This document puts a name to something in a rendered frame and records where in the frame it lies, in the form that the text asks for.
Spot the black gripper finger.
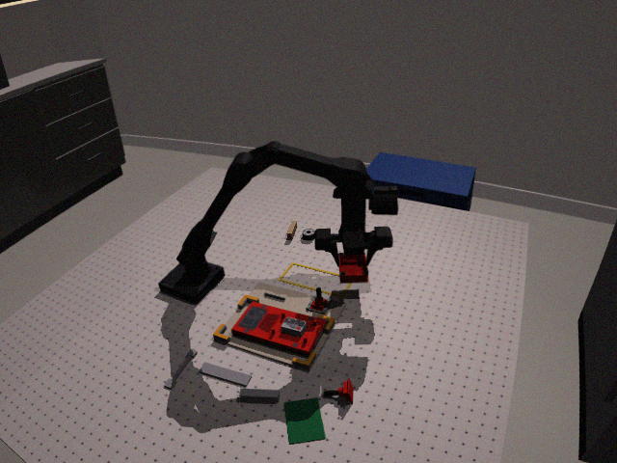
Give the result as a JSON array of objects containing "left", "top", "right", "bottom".
[
  {"left": 366, "top": 246, "right": 383, "bottom": 266},
  {"left": 325, "top": 244, "right": 339, "bottom": 267}
]

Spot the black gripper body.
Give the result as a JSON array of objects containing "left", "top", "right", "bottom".
[{"left": 314, "top": 213, "right": 393, "bottom": 251}]

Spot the black rubber tyre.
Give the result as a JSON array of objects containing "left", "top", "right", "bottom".
[{"left": 302, "top": 229, "right": 315, "bottom": 240}]

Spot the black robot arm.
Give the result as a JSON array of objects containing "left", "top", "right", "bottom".
[{"left": 176, "top": 142, "right": 398, "bottom": 282}]

